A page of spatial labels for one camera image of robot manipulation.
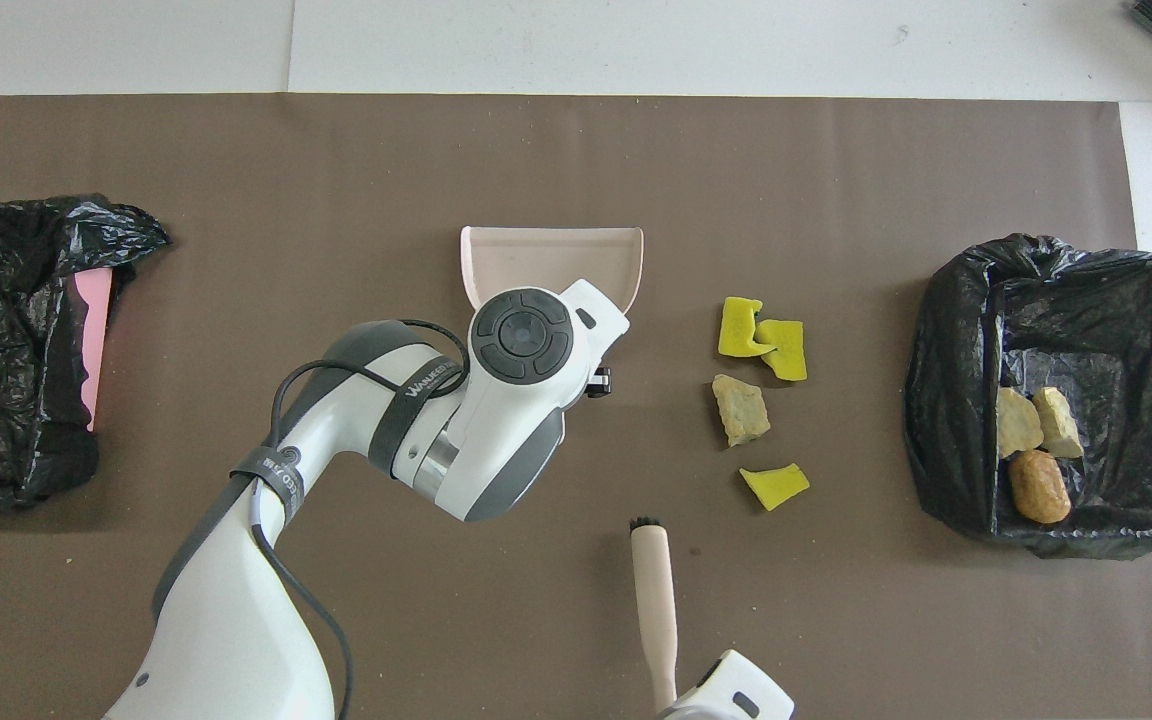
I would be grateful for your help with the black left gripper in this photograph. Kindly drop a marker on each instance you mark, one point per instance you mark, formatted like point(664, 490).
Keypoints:
point(599, 382)

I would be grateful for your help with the yellow sponge piece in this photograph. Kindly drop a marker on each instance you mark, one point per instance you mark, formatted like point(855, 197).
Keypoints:
point(739, 325)
point(786, 350)

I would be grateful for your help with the pink plastic bin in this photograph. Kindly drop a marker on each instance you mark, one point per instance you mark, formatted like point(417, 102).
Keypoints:
point(93, 340)

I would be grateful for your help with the beige sponge chunk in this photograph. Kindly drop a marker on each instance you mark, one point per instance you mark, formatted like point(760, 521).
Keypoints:
point(741, 410)

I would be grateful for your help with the yellow sponge wedge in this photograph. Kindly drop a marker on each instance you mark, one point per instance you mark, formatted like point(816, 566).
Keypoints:
point(776, 486)

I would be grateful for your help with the brown round sponge chunk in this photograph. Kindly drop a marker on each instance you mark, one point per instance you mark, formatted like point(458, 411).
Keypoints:
point(1040, 487)

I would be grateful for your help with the pale pink dustpan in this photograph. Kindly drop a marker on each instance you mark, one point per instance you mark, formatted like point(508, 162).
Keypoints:
point(546, 260)

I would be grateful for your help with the orange striped sponge chunk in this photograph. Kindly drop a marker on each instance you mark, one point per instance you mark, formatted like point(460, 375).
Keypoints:
point(1018, 425)

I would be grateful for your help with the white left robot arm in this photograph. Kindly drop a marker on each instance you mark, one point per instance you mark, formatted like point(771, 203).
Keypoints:
point(236, 620)

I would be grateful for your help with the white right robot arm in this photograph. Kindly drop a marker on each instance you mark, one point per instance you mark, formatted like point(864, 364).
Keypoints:
point(746, 690)

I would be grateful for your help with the brown paper table mat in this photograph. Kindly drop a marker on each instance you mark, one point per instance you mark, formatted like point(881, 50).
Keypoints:
point(436, 150)

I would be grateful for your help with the pale yellow sponge chunk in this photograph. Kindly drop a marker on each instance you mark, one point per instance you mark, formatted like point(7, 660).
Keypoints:
point(1060, 422)

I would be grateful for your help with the black bag lined bin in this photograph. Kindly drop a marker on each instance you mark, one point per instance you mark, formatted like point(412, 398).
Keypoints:
point(946, 400)

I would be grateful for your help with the beige hand brush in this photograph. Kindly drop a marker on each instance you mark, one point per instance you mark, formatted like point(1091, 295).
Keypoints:
point(656, 600)

